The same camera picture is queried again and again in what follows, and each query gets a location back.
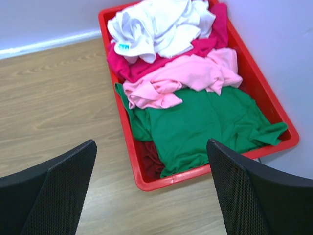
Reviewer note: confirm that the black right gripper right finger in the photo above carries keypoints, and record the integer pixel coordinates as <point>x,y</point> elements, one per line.
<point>256,199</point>

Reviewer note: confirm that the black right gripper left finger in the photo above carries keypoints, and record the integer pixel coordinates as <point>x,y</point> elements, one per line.
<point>47,199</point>

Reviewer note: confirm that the light pink t shirt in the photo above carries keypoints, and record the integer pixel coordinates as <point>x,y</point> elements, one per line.
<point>211,73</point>

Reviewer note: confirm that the green t shirt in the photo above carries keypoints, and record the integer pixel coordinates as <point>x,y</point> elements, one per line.
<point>180,133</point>

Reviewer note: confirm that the dark red t shirt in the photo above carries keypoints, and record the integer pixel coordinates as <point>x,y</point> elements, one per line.
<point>152,164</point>

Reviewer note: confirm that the red plastic bin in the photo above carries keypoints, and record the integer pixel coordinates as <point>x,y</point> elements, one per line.
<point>254,84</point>

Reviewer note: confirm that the magenta t shirt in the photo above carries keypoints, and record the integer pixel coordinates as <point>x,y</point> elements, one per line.
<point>201,47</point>

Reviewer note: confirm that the white t shirt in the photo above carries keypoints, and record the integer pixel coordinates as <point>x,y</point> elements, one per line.
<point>159,27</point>

